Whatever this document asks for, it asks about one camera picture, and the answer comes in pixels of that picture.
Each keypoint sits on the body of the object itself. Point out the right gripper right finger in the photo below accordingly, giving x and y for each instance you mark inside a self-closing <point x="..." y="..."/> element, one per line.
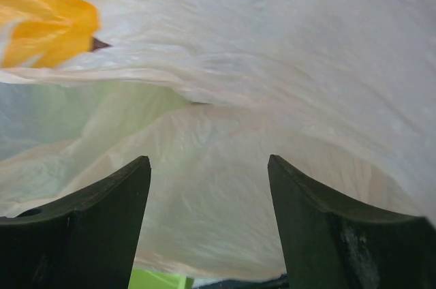
<point x="330" y="240"/>

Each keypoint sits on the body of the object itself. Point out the green plastic tray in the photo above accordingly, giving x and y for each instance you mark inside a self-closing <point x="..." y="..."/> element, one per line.
<point x="141" y="279"/>

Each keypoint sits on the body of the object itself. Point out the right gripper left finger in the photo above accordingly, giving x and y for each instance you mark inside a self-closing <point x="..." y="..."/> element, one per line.
<point x="87" y="239"/>

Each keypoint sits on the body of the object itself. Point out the translucent orange plastic bag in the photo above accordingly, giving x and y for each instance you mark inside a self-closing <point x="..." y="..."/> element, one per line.
<point x="208" y="90"/>

